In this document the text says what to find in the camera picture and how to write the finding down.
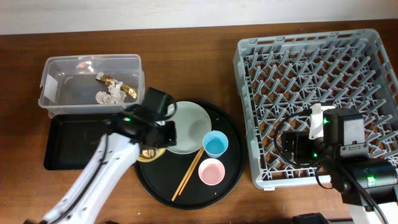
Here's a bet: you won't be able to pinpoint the yellow bowl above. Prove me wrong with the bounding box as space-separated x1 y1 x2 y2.
137 148 166 162

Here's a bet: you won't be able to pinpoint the grey-green ceramic plate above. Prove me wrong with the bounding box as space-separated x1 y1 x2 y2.
167 101 211 154

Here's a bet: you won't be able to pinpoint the wooden chopstick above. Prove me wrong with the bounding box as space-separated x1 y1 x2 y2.
171 147 204 202
178 147 204 195

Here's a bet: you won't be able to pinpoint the light blue cup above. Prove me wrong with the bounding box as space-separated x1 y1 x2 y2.
203 131 229 158

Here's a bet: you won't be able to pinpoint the white tissue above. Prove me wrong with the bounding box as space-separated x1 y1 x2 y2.
95 81 127 105

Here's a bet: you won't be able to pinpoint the pink cup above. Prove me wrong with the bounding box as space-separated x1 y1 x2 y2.
198 158 225 185

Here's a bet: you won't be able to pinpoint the food scraps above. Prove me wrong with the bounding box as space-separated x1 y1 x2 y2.
141 149 155 159

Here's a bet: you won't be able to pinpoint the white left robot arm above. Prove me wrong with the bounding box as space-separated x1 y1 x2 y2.
41 88 177 223

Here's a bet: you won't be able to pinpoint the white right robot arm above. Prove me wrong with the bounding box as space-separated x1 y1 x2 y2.
273 103 397 223

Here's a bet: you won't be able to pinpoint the grey dishwasher rack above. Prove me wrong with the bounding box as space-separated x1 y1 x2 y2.
233 29 397 190

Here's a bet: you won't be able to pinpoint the round black tray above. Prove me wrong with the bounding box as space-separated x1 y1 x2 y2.
134 100 246 210

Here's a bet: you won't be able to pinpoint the gold foil wrapper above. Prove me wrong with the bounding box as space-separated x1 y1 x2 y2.
96 72 138 99

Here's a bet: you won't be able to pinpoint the clear plastic bin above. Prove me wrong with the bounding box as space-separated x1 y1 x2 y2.
38 54 145 118

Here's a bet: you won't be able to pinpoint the black rectangular tray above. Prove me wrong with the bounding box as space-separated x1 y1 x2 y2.
44 114 112 170

